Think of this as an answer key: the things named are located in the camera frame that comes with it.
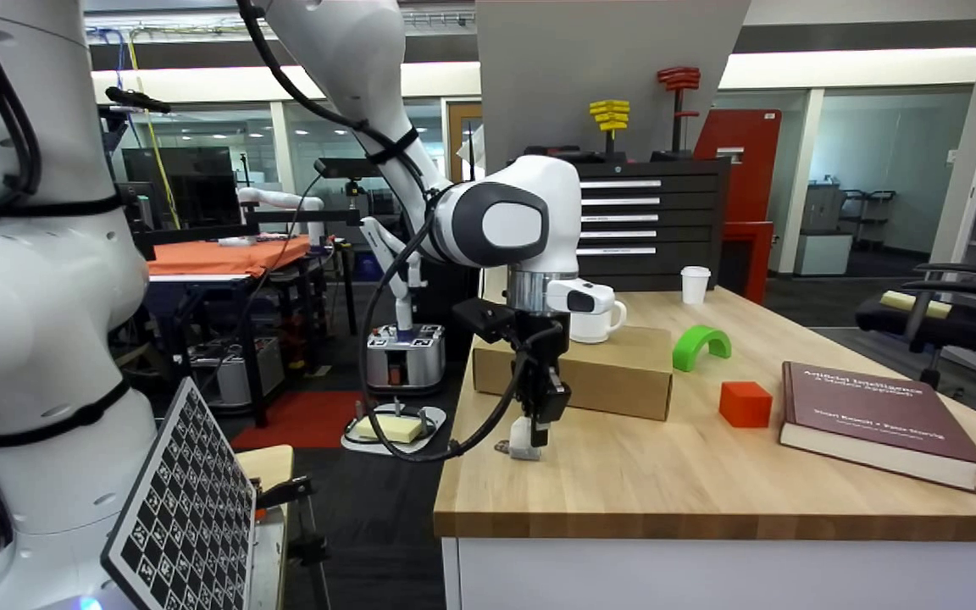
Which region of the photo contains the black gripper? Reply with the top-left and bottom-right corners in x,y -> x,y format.
512,317 -> 574,451

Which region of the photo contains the silver cylindrical arm base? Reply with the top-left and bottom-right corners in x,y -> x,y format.
363,321 -> 446,398

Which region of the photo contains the white ceramic mug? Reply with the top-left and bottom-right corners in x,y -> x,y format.
569,282 -> 630,347

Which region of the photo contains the brown cardboard box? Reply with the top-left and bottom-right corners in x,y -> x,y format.
470,320 -> 678,425

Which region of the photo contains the white shallow tray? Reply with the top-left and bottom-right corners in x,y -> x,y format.
339,400 -> 452,461

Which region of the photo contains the yellow sponge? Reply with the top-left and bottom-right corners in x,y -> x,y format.
349,409 -> 431,449

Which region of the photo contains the green arch block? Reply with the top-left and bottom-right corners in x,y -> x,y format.
669,321 -> 735,378

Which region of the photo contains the small white paper cup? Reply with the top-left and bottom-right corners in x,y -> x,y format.
678,266 -> 714,310

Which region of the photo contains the orange cube block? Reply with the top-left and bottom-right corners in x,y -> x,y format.
718,381 -> 777,430

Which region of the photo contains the black drawer tool chest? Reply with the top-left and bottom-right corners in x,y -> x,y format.
569,156 -> 732,299

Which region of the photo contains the red floor mat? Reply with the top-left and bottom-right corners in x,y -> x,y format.
226,389 -> 373,454

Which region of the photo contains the yellow stacked tool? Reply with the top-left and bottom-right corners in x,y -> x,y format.
586,99 -> 633,163

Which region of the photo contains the maroon hardcover book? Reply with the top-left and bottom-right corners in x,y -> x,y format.
774,361 -> 976,496

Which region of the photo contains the red metal cabinet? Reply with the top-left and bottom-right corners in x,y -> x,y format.
692,110 -> 785,306

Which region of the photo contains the grey partition panel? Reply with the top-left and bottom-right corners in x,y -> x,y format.
470,0 -> 751,174

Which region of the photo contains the red clamp stand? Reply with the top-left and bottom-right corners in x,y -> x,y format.
654,64 -> 704,163

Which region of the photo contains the orange topped table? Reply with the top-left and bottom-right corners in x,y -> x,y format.
147,234 -> 315,286

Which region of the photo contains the checkerboard calibration board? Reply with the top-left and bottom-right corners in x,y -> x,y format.
99,378 -> 261,610

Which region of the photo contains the black computer monitor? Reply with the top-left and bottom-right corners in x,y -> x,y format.
152,145 -> 243,238

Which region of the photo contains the black equipment with gold band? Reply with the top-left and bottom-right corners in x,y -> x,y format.
855,261 -> 976,367

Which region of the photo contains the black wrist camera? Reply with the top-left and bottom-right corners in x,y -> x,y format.
452,296 -> 530,347

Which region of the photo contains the black stereo camera bar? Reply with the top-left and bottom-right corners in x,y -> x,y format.
312,156 -> 386,184

